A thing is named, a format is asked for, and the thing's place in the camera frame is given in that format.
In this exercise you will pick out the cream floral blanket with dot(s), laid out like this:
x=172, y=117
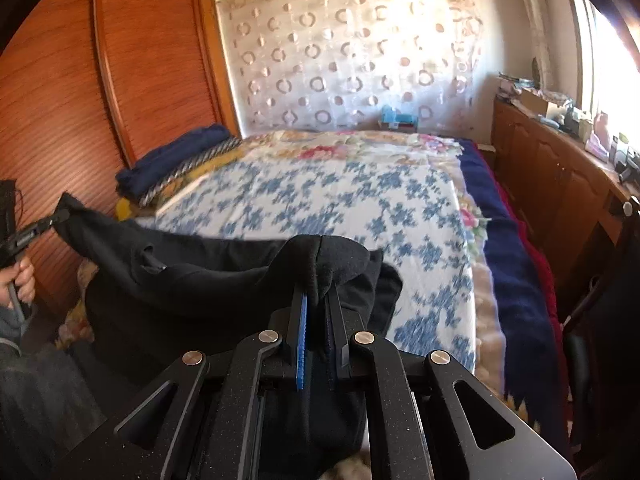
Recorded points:
x=350, y=142

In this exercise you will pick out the person's left forearm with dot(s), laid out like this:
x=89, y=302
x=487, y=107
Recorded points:
x=7, y=330

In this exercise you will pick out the folded navy cloth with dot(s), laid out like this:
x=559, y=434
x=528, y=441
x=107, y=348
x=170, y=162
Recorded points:
x=170, y=160

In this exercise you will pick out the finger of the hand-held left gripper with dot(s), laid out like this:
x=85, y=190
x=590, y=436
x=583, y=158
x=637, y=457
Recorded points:
x=40, y=227

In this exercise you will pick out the navy blue blanket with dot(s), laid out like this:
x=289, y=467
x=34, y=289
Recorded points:
x=520, y=280

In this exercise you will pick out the black chair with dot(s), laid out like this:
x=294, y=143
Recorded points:
x=605, y=320

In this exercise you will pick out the person's left hand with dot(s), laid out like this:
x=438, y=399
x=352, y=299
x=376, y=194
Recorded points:
x=25, y=280

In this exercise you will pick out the wooden cabinet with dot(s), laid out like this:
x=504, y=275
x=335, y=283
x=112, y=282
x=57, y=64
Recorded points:
x=550, y=180

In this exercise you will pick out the black garment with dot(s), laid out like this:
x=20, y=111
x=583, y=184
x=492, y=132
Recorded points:
x=200, y=285

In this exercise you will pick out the striped folded cloth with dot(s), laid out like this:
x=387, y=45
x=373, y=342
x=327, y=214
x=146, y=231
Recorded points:
x=195, y=165

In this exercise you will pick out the blue toy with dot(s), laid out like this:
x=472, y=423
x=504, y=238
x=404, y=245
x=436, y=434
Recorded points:
x=397, y=117

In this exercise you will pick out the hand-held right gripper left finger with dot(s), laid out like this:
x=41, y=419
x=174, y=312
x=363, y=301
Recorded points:
x=300, y=345

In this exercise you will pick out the blue floral bed sheet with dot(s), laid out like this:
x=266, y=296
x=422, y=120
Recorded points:
x=310, y=195

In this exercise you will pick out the person's leg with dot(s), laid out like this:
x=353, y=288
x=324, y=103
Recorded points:
x=45, y=410

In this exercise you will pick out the red blanket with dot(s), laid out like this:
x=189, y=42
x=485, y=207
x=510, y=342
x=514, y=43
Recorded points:
x=542, y=270

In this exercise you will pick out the cardboard box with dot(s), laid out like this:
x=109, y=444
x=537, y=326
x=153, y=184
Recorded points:
x=535, y=100

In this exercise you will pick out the circle patterned curtain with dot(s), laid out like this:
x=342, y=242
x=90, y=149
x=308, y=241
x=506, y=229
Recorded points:
x=350, y=55

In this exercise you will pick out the white lace curtain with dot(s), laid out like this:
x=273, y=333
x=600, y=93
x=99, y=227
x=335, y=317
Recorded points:
x=530, y=15

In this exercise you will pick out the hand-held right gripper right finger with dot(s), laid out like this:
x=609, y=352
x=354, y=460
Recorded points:
x=332, y=345

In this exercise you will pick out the window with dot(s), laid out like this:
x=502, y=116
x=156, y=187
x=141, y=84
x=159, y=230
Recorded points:
x=607, y=60

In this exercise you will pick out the wooden wardrobe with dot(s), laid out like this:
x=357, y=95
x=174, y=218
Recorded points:
x=75, y=85

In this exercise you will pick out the pink packet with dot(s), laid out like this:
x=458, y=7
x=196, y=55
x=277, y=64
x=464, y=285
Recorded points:
x=597, y=137

